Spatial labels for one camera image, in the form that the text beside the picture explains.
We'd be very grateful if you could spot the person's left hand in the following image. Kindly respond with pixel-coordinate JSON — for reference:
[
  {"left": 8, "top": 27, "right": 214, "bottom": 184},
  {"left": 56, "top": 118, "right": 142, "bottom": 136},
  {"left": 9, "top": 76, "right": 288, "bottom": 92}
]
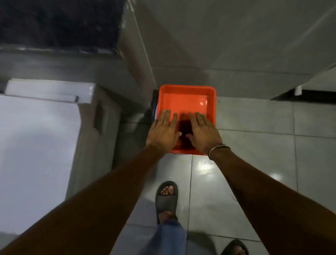
[{"left": 146, "top": 110, "right": 182, "bottom": 156}]

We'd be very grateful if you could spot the person's right hand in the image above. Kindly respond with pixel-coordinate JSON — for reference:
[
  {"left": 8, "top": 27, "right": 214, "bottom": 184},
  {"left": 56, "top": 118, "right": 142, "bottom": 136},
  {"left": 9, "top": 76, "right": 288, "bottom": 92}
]
[{"left": 186, "top": 112, "right": 224, "bottom": 156}]

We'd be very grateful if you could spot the person's right forearm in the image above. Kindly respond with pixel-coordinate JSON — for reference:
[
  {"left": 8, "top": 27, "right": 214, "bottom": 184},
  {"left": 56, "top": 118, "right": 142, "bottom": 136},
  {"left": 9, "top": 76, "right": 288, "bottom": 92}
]
[{"left": 210, "top": 148, "right": 336, "bottom": 255}]

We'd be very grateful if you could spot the person's left forearm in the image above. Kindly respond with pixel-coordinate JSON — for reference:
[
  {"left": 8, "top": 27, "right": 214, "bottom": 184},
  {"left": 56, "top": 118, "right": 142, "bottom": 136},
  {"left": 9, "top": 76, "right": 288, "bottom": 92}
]
[{"left": 0, "top": 145, "right": 165, "bottom": 255}]

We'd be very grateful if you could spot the orange square plastic tub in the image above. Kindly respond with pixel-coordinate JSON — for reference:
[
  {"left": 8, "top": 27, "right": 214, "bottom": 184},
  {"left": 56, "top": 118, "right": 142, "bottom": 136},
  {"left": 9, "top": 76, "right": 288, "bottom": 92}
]
[{"left": 157, "top": 84, "right": 217, "bottom": 156}]

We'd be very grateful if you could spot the thin wrist bangle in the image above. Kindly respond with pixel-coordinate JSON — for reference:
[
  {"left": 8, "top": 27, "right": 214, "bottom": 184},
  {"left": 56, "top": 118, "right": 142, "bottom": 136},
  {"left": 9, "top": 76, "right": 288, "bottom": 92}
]
[{"left": 208, "top": 145, "right": 232, "bottom": 160}]

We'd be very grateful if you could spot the dark grey slide sandal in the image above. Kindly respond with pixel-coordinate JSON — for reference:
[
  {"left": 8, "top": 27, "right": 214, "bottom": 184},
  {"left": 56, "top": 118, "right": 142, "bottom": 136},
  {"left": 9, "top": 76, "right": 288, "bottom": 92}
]
[
  {"left": 155, "top": 181, "right": 179, "bottom": 224},
  {"left": 220, "top": 239, "right": 249, "bottom": 255}
]

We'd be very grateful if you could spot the blue jeans leg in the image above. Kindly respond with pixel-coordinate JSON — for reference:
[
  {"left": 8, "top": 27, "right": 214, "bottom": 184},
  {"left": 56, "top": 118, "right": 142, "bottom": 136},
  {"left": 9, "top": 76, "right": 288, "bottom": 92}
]
[{"left": 140, "top": 219, "right": 188, "bottom": 255}]

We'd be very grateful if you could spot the white washing machine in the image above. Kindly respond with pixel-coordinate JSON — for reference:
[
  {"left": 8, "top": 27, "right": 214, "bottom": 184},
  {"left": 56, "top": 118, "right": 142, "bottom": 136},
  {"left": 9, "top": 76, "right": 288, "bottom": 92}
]
[{"left": 0, "top": 78, "right": 122, "bottom": 235}]

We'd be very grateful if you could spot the dark stone countertop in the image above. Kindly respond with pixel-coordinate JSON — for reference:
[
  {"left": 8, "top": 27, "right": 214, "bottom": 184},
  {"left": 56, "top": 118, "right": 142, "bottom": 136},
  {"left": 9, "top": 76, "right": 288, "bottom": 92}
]
[{"left": 0, "top": 0, "right": 125, "bottom": 54}]

